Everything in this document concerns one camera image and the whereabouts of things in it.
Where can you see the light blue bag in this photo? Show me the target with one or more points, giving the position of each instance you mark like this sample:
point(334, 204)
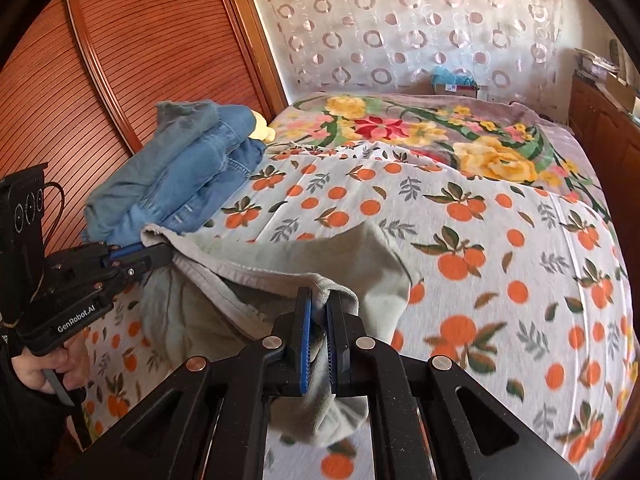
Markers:
point(450, 75)

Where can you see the person's left hand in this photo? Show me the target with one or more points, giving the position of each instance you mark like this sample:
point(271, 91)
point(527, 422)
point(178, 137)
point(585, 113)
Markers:
point(40, 370)

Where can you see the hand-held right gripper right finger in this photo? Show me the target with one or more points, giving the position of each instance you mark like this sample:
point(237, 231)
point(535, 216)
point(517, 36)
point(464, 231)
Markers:
point(334, 355)

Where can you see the orange fruit print bedsheet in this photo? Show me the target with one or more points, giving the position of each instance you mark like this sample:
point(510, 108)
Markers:
point(500, 285)

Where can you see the wooden cabinet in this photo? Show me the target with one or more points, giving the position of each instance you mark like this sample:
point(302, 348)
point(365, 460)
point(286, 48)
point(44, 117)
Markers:
point(600, 125)

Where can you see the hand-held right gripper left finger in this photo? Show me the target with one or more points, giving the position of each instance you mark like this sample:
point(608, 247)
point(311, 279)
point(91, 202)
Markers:
point(305, 350)

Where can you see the floral blanket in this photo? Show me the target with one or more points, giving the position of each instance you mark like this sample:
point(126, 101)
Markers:
point(400, 125)

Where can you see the small cardboard box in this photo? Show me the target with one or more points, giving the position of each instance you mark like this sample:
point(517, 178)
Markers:
point(457, 91)

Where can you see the wooden slatted wardrobe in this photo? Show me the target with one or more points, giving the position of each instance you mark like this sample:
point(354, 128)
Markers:
point(150, 60)

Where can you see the open cardboard box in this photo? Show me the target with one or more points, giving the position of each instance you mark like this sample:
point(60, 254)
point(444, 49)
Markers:
point(622, 91)

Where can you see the stack of papers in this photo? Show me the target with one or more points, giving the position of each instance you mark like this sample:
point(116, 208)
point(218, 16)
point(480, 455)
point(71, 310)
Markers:
point(595, 62)

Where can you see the grey-green pants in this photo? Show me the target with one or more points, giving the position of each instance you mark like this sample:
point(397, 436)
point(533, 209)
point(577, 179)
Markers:
point(300, 250)

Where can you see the yellow soft item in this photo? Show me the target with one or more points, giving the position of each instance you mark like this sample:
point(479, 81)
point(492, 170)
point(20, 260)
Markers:
point(261, 127)

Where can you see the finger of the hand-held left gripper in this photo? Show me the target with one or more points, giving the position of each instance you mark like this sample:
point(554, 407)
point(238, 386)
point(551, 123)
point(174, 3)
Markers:
point(150, 262)
point(127, 251)

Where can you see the circle pattern curtain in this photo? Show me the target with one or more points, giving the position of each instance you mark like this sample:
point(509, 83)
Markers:
point(400, 35)

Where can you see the blue denim jeans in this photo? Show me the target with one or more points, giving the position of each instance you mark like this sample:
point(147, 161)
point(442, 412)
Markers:
point(215, 160)

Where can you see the grey-blue faded jeans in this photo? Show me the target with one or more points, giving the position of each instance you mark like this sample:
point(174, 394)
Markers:
point(180, 115)

